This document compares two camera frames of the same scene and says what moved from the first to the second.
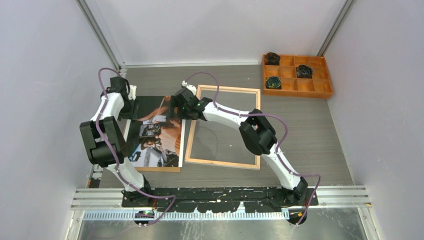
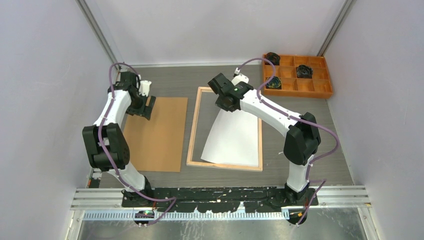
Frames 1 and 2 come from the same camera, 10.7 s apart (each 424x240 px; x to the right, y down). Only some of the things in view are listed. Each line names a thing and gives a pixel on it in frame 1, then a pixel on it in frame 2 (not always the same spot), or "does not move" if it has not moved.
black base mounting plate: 218,199 does not move
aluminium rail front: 344,196 does not move
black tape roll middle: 304,71 does not move
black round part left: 274,82 does not move
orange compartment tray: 319,86 does not move
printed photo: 156,139 -> 234,139
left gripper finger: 135,108 -> 148,109
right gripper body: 185,112 -> 220,103
